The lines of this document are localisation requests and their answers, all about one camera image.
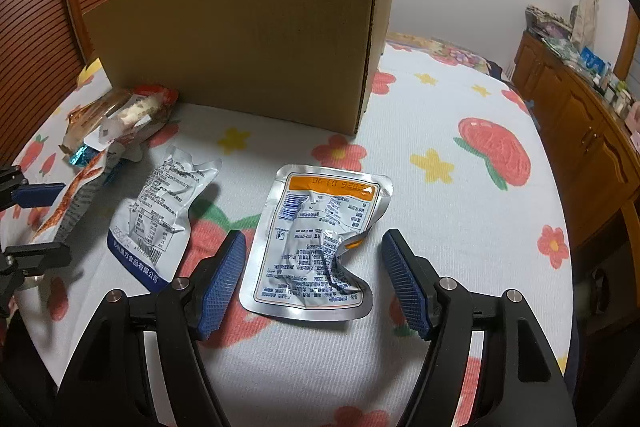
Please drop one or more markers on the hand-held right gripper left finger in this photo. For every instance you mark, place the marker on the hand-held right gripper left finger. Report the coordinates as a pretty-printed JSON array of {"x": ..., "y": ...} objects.
[{"x": 225, "y": 287}]

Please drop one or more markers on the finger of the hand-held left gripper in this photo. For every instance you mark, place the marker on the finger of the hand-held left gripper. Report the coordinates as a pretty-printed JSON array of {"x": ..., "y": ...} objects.
[
  {"x": 35, "y": 255},
  {"x": 35, "y": 196}
]

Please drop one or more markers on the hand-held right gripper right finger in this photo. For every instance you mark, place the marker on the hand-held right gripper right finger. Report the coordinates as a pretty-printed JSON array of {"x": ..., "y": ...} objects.
[{"x": 405, "y": 282}]

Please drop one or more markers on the red and white snack pouch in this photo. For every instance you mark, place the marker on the red and white snack pouch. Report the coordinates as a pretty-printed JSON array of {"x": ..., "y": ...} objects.
[{"x": 75, "y": 202}]

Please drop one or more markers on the shiny copper snack packet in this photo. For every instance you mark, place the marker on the shiny copper snack packet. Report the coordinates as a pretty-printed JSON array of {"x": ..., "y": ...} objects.
[{"x": 92, "y": 114}]

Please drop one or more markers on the silver pouch with blue stripe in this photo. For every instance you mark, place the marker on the silver pouch with blue stripe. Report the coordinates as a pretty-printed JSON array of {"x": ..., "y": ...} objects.
[{"x": 160, "y": 207}]

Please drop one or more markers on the silver pouch with orange label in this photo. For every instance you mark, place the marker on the silver pouch with orange label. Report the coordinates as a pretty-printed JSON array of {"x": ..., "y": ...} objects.
[{"x": 310, "y": 227}]

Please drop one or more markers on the brown cardboard box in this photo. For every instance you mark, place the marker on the brown cardboard box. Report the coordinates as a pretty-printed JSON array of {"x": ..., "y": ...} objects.
[{"x": 240, "y": 42}]

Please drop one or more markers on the teal foil wrapper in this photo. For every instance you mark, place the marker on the teal foil wrapper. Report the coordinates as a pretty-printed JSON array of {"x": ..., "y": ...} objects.
[{"x": 82, "y": 155}]

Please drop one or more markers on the white floral strawberry blanket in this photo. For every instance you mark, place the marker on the white floral strawberry blanket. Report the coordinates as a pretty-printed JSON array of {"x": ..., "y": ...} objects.
[{"x": 450, "y": 232}]

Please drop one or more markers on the white snack packet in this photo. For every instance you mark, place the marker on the white snack packet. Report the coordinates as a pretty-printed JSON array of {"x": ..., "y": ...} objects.
[{"x": 122, "y": 139}]

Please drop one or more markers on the floral patterned pillow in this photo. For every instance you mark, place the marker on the floral patterned pillow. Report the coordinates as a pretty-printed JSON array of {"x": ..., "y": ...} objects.
[{"x": 435, "y": 49}]

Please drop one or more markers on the wooden cabinet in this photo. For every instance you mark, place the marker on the wooden cabinet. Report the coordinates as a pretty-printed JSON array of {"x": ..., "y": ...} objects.
[{"x": 565, "y": 107}]

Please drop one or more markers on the pink figurine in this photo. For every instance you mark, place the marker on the pink figurine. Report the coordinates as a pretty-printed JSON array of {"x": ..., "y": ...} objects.
[{"x": 634, "y": 117}]

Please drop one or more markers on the group of small toiletries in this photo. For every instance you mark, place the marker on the group of small toiletries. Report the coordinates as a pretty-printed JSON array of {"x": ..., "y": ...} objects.
[{"x": 575, "y": 47}]

